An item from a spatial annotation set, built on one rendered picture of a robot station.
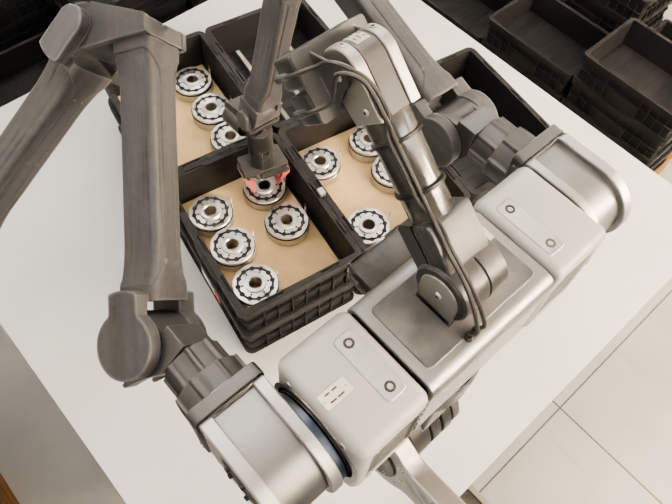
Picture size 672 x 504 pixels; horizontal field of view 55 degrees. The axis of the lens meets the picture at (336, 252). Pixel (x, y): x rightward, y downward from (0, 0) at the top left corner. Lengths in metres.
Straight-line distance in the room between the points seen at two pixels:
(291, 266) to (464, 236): 0.90
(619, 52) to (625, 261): 1.07
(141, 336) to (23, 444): 1.68
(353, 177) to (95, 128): 0.77
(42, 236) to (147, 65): 1.07
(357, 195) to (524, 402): 0.63
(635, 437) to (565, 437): 0.24
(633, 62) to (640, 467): 1.42
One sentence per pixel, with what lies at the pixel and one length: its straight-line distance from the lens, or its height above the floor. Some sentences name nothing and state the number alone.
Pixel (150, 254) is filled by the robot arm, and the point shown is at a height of 1.50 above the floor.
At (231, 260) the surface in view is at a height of 0.86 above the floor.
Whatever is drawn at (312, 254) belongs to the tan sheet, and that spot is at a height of 0.83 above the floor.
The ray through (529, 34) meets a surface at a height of 0.38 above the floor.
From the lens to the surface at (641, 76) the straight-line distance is 2.66.
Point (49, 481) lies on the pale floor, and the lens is 2.32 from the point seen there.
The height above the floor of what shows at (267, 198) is 0.86.
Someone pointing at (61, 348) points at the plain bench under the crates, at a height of 0.70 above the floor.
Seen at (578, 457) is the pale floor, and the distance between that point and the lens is 2.37.
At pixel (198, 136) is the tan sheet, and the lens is 1.74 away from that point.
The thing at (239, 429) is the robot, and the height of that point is 1.50.
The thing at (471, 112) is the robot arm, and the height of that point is 1.46.
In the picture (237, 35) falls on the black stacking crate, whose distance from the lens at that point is 1.91.
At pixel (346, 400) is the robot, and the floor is 1.53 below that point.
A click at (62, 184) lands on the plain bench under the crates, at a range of 1.90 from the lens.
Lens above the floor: 2.14
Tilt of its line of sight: 60 degrees down
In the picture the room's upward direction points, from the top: 5 degrees clockwise
